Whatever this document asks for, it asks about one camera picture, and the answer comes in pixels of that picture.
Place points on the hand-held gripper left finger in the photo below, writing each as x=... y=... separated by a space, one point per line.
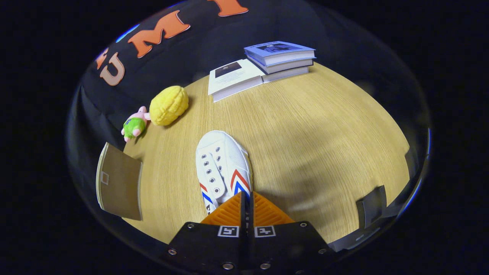
x=206 y=244

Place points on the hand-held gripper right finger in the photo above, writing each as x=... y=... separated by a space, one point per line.
x=290 y=244

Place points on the white canvas shoe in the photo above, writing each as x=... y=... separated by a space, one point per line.
x=221 y=145

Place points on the brown fabric storage box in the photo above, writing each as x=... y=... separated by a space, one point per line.
x=120 y=183

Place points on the pink and green plush toy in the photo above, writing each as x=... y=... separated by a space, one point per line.
x=133 y=126

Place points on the yellow plush toy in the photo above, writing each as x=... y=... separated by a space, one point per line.
x=168 y=105

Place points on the plain white book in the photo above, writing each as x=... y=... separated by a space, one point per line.
x=286 y=75

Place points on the white book with dark picture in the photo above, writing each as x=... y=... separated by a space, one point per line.
x=233 y=76

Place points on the book with blue edge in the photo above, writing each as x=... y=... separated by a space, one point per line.
x=290 y=67

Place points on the blue cover book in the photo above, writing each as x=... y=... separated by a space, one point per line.
x=279 y=47

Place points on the black backdrop cloth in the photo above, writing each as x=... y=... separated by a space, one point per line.
x=214 y=34

